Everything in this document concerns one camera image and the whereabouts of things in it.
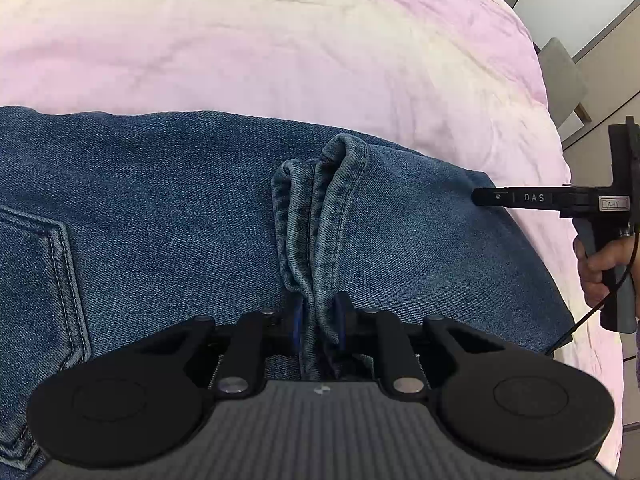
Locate person's right hand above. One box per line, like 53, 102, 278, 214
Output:
573, 237, 634, 307

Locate beige wardrobe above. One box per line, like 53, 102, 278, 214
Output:
562, 0, 640, 151

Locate pink bed sheet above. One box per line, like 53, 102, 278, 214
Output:
1, 0, 622, 479

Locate blue denim pants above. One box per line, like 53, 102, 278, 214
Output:
1, 107, 573, 479

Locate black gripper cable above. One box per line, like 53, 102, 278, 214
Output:
541, 231, 640, 356

